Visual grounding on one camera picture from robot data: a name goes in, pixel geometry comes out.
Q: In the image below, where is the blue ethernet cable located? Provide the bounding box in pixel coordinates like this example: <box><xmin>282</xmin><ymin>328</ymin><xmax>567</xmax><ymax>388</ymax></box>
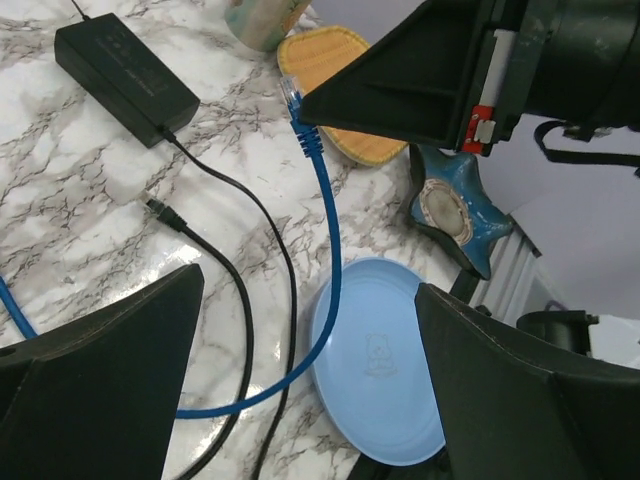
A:
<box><xmin>0</xmin><ymin>75</ymin><xmax>344</xmax><ymax>420</ymax></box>

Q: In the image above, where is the black power adapter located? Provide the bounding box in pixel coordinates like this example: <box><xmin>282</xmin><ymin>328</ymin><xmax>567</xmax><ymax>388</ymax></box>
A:
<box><xmin>54</xmin><ymin>13</ymin><xmax>200</xmax><ymax>148</ymax></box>

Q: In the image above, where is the blue plastic plate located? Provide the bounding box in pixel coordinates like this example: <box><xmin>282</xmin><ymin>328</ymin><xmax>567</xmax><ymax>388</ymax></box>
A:
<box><xmin>311</xmin><ymin>257</ymin><xmax>445</xmax><ymax>466</ymax></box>

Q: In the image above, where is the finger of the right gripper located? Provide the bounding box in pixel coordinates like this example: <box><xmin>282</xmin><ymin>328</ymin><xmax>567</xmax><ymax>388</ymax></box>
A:
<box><xmin>299</xmin><ymin>1</ymin><xmax>520</xmax><ymax>155</ymax></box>

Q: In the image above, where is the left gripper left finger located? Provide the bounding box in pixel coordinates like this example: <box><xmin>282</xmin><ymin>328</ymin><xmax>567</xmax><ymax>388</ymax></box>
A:
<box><xmin>1</xmin><ymin>264</ymin><xmax>204</xmax><ymax>479</ymax></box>

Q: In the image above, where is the blue star-shaped dish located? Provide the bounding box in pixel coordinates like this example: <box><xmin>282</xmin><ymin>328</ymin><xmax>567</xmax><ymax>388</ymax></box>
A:
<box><xmin>405</xmin><ymin>144</ymin><xmax>513</xmax><ymax>280</ymax></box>

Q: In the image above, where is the black power cable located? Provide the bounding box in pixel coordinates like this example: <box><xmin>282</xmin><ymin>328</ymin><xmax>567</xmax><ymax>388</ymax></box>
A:
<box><xmin>69</xmin><ymin>0</ymin><xmax>299</xmax><ymax>480</ymax></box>

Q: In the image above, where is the yellow woven mat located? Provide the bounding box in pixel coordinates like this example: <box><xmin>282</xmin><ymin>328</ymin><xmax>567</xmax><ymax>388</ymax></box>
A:
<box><xmin>277</xmin><ymin>26</ymin><xmax>407</xmax><ymax>167</ymax></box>

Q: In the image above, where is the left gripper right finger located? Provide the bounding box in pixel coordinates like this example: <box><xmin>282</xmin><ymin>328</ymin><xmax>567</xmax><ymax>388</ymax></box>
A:
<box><xmin>415</xmin><ymin>284</ymin><xmax>639</xmax><ymax>479</ymax></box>

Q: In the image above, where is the aluminium mounting rail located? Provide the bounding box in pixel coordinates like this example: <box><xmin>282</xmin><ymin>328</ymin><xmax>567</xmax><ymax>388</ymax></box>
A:
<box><xmin>470</xmin><ymin>224</ymin><xmax>537</xmax><ymax>323</ymax></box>

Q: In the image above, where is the cream ceramic mug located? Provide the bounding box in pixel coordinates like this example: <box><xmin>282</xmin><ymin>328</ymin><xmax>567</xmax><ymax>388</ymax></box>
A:
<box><xmin>224</xmin><ymin>0</ymin><xmax>311</xmax><ymax>52</ymax></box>

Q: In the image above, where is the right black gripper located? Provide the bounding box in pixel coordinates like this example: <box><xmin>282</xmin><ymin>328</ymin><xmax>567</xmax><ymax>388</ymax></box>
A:
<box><xmin>514</xmin><ymin>1</ymin><xmax>639</xmax><ymax>131</ymax></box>

